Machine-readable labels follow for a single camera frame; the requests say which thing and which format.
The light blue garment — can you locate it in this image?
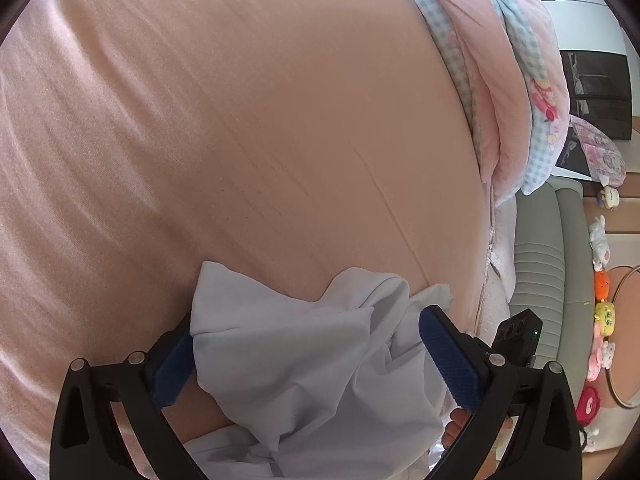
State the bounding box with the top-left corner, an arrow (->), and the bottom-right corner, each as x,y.
182,260 -> 453,480

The thin hoop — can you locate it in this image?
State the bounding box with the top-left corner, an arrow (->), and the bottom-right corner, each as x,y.
606,264 -> 640,409

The white wardrobe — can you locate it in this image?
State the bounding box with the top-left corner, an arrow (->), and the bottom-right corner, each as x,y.
537,0 -> 631,53

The person's right hand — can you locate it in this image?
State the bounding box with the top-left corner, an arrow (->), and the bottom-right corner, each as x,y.
441,407 -> 473,450

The dark glass cabinet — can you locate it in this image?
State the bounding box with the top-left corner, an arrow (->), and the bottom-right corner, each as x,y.
550,50 -> 633,181

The red plush toy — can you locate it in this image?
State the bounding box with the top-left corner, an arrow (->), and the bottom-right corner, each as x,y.
575,385 -> 604,424

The pink plush toy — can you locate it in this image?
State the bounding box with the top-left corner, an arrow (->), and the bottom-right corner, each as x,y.
587,336 -> 619,385

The grey padded headboard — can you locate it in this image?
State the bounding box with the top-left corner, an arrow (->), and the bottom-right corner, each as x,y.
510,180 -> 596,396

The pink checked quilt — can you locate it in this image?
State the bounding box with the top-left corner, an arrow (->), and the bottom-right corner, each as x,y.
387,0 -> 571,206

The black and white plush toy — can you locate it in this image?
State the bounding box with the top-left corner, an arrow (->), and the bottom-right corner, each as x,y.
579,427 -> 601,455

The pink printed bag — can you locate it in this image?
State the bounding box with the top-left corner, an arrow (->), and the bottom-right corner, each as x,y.
570,114 -> 628,186

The pink bed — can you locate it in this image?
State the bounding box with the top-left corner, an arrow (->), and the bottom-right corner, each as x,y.
0,0 -> 501,480

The yellow plush toy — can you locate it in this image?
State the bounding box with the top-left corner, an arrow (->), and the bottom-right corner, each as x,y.
593,300 -> 618,336

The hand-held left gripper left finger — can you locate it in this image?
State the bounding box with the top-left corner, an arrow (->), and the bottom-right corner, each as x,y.
50,312 -> 208,480

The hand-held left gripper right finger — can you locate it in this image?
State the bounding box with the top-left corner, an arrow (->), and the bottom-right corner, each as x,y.
417,305 -> 583,480

